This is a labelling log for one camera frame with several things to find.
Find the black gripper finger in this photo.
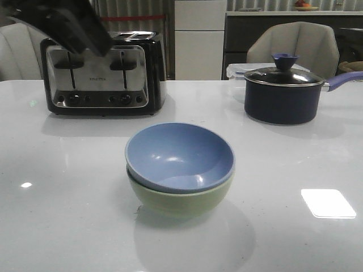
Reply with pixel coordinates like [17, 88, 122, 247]
[54, 1, 111, 56]
[1, 1, 85, 53]

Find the glass pot lid blue knob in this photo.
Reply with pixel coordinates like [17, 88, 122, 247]
[244, 53, 324, 87]

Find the dark kitchen counter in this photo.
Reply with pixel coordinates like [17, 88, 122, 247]
[223, 11, 362, 79]

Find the black and chrome four-slot toaster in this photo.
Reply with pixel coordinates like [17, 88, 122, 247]
[40, 31, 167, 116]

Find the beige armchair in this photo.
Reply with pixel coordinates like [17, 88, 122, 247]
[1, 23, 49, 81]
[246, 22, 340, 79]

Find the red barrier strap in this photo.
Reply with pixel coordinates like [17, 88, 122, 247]
[99, 15, 166, 22]

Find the beige armchair left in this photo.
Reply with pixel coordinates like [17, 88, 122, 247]
[1, 23, 49, 81]

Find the blue bowl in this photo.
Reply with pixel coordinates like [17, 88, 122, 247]
[125, 122, 235, 194]

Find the green bowl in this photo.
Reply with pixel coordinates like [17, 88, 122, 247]
[126, 167, 235, 218]

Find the beige armchair right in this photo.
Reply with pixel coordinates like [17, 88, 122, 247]
[246, 22, 340, 79]

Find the fruit bowl on counter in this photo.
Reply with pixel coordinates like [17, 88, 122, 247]
[294, 0, 319, 11]

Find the dark blue saucepan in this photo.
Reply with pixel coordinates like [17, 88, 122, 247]
[244, 71, 362, 125]

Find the white refrigerator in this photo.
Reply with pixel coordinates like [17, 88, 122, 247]
[174, 1, 227, 80]

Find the clear plastic food container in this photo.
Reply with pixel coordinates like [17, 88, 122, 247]
[226, 62, 310, 82]

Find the grey pleated curtain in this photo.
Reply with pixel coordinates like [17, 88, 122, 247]
[90, 0, 175, 79]

